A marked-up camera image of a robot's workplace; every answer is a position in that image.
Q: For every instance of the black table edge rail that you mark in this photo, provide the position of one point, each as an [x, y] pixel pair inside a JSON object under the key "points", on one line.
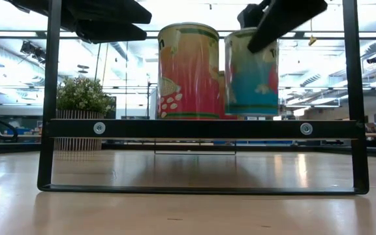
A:
{"points": [[139, 147]]}

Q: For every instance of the blue tuna can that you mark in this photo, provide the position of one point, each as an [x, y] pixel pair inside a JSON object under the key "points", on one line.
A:
{"points": [[250, 88]]}

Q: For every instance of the green plant in slatted pot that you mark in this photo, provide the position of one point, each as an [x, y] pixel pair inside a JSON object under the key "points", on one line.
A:
{"points": [[80, 94]]}

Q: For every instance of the wooden shelf with black frame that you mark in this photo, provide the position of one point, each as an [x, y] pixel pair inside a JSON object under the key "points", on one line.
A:
{"points": [[207, 129]]}

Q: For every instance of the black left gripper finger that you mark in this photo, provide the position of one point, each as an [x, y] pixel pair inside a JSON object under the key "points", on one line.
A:
{"points": [[109, 32], [109, 11]]}

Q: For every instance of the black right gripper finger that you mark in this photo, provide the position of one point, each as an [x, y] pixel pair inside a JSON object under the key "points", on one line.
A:
{"points": [[250, 16], [282, 19]]}

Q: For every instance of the overhead rig crossbar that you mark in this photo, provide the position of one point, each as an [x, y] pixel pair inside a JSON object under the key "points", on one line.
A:
{"points": [[109, 35]]}

